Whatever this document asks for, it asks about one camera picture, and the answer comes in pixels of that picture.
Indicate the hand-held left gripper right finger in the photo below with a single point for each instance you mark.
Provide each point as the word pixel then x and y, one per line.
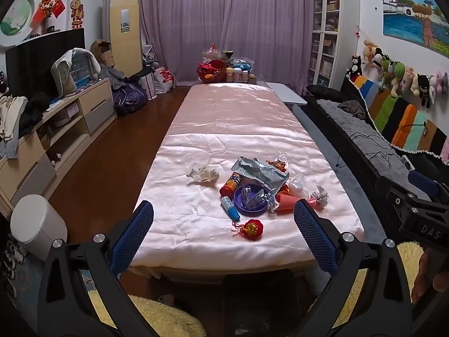
pixel 314 233

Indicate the group of small bottles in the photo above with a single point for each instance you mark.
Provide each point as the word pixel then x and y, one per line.
pixel 240 75

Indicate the wooden television cabinet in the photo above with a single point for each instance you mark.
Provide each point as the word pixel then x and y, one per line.
pixel 94 105

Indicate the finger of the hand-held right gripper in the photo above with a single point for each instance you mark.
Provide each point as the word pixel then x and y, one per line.
pixel 424 184
pixel 396 196

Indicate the grey rug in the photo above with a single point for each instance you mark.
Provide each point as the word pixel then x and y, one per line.
pixel 329 168

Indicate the red round ornament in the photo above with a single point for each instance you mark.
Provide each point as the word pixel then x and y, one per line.
pixel 252 227

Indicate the cardboard boxes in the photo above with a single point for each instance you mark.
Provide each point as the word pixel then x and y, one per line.
pixel 101 54

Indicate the white bookcase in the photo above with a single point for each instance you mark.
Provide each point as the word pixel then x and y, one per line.
pixel 331 31

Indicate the person's right hand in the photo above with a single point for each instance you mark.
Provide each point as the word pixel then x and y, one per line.
pixel 429 273

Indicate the red basket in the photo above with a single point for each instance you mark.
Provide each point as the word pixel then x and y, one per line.
pixel 211 72

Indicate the orange bottle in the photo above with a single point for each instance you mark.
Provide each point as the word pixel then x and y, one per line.
pixel 230 184

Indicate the black sofa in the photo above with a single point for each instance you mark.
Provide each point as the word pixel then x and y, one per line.
pixel 354 144

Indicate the black trash bin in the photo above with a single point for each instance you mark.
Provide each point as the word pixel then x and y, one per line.
pixel 259 298

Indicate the striped knitted blanket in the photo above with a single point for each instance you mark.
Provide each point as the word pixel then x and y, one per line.
pixel 396 119

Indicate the dark cloth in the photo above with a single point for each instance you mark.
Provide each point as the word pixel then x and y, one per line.
pixel 352 108

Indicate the yellow fleece blanket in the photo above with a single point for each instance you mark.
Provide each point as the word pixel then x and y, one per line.
pixel 165 317

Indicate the pink paper cup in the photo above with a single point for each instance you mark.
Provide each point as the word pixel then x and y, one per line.
pixel 286 204

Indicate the red hanging ornament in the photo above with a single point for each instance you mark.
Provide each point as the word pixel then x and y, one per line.
pixel 77 12

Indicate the black television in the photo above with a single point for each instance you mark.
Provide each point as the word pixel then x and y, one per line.
pixel 35 63

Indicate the white bag with red print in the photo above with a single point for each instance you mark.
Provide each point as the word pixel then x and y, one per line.
pixel 165 80

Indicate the blue tube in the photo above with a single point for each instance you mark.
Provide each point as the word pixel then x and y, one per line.
pixel 229 207

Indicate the round wall picture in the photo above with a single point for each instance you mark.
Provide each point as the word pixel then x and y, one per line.
pixel 14 21

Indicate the crumpled white tissue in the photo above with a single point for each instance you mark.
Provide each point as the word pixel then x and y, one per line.
pixel 203 174

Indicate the row of plush toys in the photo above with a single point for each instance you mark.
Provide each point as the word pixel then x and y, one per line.
pixel 403 73

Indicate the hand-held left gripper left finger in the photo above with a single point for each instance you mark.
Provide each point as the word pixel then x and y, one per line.
pixel 135 231

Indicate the orange snack packet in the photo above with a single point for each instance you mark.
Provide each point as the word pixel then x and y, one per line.
pixel 277 164

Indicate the purple bag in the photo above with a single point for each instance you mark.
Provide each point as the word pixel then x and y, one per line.
pixel 129 98

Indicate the black pillow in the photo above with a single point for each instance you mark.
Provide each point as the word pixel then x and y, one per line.
pixel 324 94

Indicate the blue cage with towel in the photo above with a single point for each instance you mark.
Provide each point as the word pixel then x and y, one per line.
pixel 75 68

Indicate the pile of clothes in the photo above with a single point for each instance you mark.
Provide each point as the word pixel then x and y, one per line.
pixel 14 116

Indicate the crinkled silver foil wrapper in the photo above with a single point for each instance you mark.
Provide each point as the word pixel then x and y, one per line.
pixel 254 196

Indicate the pink satin tablecloth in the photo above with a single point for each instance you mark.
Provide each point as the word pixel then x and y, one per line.
pixel 228 123

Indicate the beige standing air conditioner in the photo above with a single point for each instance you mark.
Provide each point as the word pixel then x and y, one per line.
pixel 122 31

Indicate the purple plastic plate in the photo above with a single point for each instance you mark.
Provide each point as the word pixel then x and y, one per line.
pixel 242 206

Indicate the white pedal bin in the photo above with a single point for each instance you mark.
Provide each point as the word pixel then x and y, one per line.
pixel 37 223

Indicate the foil ball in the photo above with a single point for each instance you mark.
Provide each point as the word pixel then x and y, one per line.
pixel 318 196

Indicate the silver foil bag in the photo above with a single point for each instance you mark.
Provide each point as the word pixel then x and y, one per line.
pixel 261 175

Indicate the purple curtain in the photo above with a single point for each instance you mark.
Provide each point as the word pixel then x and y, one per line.
pixel 224 24

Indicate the clear plastic bag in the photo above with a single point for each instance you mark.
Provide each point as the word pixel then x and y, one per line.
pixel 297 186

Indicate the grey fluffy blanket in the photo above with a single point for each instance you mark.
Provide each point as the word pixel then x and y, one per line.
pixel 361 137

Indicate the sunflower and red flags decoration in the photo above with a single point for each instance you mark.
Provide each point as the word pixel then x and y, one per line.
pixel 49 8

